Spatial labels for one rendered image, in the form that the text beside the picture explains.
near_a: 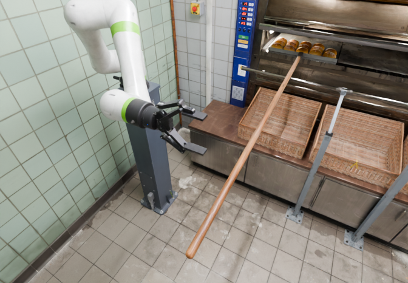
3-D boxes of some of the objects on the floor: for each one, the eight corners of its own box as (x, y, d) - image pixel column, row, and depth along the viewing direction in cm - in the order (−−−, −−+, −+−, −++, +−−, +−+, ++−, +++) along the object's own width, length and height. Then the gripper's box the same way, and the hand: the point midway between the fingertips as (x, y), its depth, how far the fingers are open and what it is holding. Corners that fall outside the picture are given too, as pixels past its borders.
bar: (232, 167, 260) (243, 65, 186) (363, 220, 213) (449, 110, 138) (219, 188, 239) (226, 81, 165) (362, 251, 191) (463, 141, 117)
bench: (213, 138, 298) (214, 98, 261) (462, 227, 207) (518, 184, 171) (189, 167, 260) (187, 126, 223) (482, 293, 169) (560, 257, 133)
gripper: (150, 77, 75) (211, 94, 67) (159, 138, 91) (210, 157, 83) (133, 87, 70) (198, 107, 62) (146, 150, 85) (199, 172, 78)
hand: (201, 135), depth 73 cm, fingers open, 13 cm apart
